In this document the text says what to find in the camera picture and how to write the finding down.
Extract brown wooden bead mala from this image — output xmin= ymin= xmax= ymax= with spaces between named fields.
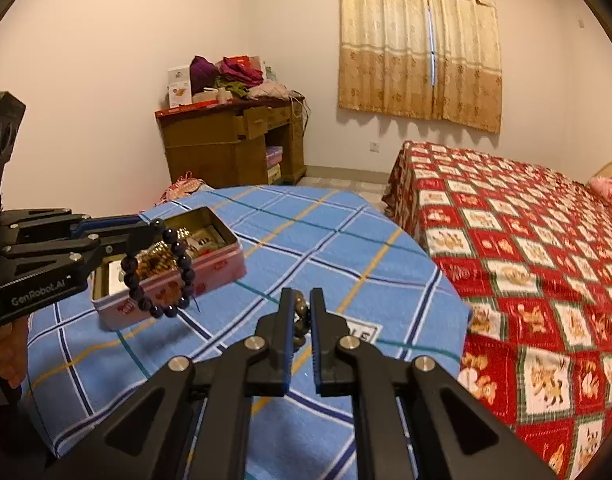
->
xmin=136 ymin=242 xmax=185 ymax=280

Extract white printed box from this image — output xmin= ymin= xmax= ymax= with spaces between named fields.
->
xmin=167 ymin=66 xmax=193 ymax=108

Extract purple cloth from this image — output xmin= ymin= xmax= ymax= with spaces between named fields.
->
xmin=190 ymin=55 xmax=219 ymax=93

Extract beige patterned curtain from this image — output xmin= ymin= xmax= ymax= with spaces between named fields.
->
xmin=337 ymin=0 xmax=503 ymax=134

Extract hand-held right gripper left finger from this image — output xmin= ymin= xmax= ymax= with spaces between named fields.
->
xmin=46 ymin=287 xmax=295 ymax=480

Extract wooden desk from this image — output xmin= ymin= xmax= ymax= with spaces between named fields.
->
xmin=155 ymin=95 xmax=307 ymax=190

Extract magenta clothes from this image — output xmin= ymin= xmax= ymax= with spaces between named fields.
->
xmin=221 ymin=56 xmax=264 ymax=88

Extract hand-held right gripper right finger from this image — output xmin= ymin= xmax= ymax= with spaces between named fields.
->
xmin=310 ymin=287 xmax=559 ymax=480

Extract olive green cloth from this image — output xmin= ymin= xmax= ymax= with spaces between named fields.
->
xmin=216 ymin=77 xmax=249 ymax=101

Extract thin cable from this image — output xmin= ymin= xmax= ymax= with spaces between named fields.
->
xmin=291 ymin=92 xmax=311 ymax=131

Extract pink pillow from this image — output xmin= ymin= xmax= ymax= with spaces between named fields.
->
xmin=588 ymin=176 xmax=612 ymax=211

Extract bed with red quilt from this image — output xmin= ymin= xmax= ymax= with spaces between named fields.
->
xmin=383 ymin=140 xmax=612 ymax=480

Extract pale pink quilted cloth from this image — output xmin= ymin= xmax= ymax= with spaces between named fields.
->
xmin=248 ymin=80 xmax=291 ymax=101

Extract pink tin box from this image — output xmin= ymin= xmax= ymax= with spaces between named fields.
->
xmin=90 ymin=206 xmax=247 ymax=332

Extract metallic gold bead bracelet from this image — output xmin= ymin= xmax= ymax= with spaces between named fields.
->
xmin=292 ymin=292 xmax=314 ymax=351

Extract person's left hand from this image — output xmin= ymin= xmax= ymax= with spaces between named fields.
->
xmin=0 ymin=317 xmax=30 ymax=390

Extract wooden desk drawer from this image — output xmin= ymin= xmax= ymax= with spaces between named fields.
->
xmin=236 ymin=105 xmax=291 ymax=141

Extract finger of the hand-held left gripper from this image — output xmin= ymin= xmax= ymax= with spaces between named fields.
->
xmin=6 ymin=219 xmax=165 ymax=263
xmin=0 ymin=208 xmax=144 ymax=241

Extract red flat box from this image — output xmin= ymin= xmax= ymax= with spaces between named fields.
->
xmin=155 ymin=101 xmax=237 ymax=120

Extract blue plaid tablecloth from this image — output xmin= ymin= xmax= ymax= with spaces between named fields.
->
xmin=26 ymin=185 xmax=474 ymax=480

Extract dark purple bead bracelet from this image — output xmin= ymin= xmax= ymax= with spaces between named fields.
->
xmin=120 ymin=217 xmax=197 ymax=320

